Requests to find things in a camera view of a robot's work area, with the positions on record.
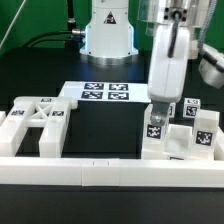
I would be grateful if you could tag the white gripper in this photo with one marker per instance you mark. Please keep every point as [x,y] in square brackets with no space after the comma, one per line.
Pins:
[167,75]

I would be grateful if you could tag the white chair seat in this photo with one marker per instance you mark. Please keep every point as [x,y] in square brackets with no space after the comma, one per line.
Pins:
[177,145]

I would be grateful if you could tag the white chair nut peg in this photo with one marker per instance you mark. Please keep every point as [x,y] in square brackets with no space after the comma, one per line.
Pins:
[153,135]

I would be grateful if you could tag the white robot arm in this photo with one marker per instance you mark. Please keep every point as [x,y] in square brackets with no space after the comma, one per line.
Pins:
[172,24]

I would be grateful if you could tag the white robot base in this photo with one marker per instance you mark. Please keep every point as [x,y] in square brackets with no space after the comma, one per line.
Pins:
[109,36]

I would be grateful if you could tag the white part at left edge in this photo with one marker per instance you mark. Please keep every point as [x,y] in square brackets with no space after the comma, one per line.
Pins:
[2,117]

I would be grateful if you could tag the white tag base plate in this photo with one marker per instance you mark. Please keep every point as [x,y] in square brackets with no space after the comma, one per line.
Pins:
[105,91]

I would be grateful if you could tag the white chair back frame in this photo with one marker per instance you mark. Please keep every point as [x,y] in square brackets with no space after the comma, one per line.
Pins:
[52,114]

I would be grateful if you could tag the white obstacle fence wall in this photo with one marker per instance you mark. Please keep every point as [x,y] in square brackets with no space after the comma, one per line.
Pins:
[111,172]

